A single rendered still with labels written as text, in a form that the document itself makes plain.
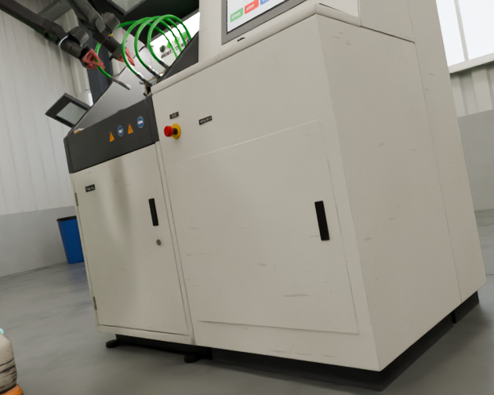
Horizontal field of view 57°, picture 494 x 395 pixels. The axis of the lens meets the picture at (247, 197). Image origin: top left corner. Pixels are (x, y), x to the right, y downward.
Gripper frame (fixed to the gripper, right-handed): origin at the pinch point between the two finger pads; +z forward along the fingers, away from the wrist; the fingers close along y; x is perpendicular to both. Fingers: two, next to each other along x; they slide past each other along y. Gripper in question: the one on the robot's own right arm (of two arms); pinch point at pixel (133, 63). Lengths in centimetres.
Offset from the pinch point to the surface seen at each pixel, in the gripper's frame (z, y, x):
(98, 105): 0.3, -13.8, 29.1
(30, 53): -122, 247, 712
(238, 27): 17, 9, -55
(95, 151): 9.6, -40.9, 2.8
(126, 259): 43, -71, -7
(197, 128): 24, -34, -60
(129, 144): 15.6, -38.1, -22.1
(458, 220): 111, -11, -92
